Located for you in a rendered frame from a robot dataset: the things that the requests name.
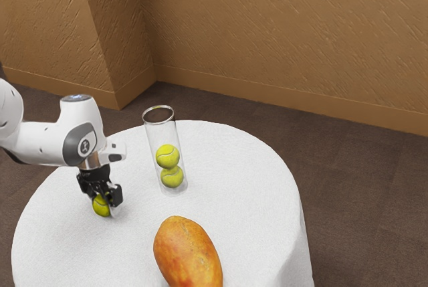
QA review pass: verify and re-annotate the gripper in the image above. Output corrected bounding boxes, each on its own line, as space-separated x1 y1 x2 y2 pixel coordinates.
76 163 124 218

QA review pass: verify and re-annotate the yellow-green tennis ball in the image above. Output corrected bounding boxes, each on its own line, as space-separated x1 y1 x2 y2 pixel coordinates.
160 165 185 189
92 193 112 217
155 144 181 169

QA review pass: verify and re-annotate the clear plastic tube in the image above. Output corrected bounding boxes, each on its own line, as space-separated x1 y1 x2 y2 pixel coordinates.
141 105 189 197

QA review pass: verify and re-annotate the orange-red mango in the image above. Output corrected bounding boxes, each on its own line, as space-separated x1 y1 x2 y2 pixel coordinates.
152 215 224 287

